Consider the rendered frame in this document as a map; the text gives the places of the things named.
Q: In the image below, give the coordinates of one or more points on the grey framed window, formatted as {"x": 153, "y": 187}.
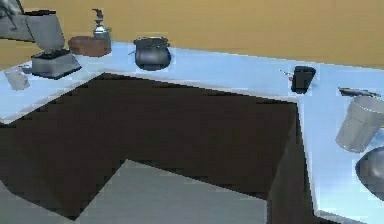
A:
{"x": 13, "y": 23}

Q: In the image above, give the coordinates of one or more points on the small white cup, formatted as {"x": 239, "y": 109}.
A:
{"x": 17, "y": 78}

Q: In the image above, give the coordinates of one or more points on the dark flat utensil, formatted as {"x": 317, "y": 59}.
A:
{"x": 358, "y": 92}

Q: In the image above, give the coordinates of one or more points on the dark brown kitchen counter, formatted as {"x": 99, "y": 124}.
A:
{"x": 186, "y": 133}

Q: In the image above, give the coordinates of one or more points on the grey coffee machine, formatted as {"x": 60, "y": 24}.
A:
{"x": 50, "y": 50}

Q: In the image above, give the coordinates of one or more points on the silver soap dispenser bottle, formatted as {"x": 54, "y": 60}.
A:
{"x": 101, "y": 31}

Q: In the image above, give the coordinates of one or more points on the dark grey cooking pot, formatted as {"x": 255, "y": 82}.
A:
{"x": 152, "y": 55}

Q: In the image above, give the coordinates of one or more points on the black box-shaped object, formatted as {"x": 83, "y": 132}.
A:
{"x": 302, "y": 79}

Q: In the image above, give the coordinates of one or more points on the grey metal bowl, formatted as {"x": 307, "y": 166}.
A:
{"x": 371, "y": 171}

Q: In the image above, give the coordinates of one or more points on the brown round board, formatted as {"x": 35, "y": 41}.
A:
{"x": 86, "y": 46}

